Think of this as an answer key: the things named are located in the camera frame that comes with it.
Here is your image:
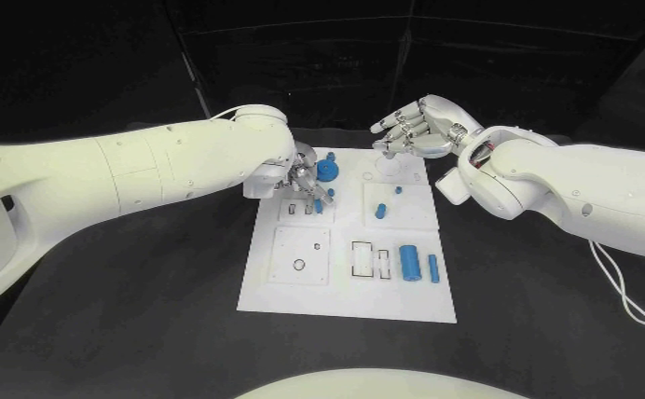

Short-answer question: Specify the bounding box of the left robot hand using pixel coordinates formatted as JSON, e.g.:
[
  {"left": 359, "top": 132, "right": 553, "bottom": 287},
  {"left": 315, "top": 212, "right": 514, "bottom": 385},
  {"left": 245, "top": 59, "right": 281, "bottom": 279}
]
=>
[{"left": 276, "top": 142, "right": 335, "bottom": 208}]

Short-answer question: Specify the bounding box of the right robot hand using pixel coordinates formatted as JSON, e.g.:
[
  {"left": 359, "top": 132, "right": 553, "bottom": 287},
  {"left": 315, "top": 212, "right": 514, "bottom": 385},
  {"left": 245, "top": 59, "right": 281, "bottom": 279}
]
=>
[{"left": 369, "top": 93, "right": 486, "bottom": 159}]

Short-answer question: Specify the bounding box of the white task board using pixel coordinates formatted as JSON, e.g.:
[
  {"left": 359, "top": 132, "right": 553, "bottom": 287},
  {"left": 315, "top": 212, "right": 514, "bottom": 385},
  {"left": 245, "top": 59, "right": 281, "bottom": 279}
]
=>
[{"left": 235, "top": 146, "right": 459, "bottom": 324}]

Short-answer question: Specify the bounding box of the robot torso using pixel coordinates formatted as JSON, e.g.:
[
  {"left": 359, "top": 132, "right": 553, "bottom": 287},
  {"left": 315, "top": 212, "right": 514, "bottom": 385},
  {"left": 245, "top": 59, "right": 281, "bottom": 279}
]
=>
[{"left": 234, "top": 367, "right": 531, "bottom": 399}]

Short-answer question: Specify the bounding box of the thick blue cylinder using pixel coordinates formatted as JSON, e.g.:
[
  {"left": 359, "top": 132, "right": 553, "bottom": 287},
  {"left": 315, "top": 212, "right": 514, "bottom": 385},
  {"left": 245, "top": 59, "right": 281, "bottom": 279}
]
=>
[{"left": 398, "top": 244, "right": 423, "bottom": 282}]

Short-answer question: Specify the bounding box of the white cable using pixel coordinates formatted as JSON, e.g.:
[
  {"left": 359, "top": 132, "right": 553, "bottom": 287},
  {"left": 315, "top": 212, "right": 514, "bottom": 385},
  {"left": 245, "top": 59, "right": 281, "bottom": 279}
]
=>
[
  {"left": 208, "top": 105, "right": 252, "bottom": 121},
  {"left": 587, "top": 240, "right": 645, "bottom": 325}
]

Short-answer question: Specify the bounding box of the blue gear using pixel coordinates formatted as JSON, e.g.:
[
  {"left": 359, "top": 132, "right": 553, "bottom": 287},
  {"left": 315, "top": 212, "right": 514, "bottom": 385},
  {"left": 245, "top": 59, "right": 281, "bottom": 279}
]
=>
[{"left": 315, "top": 158, "right": 340, "bottom": 183}]

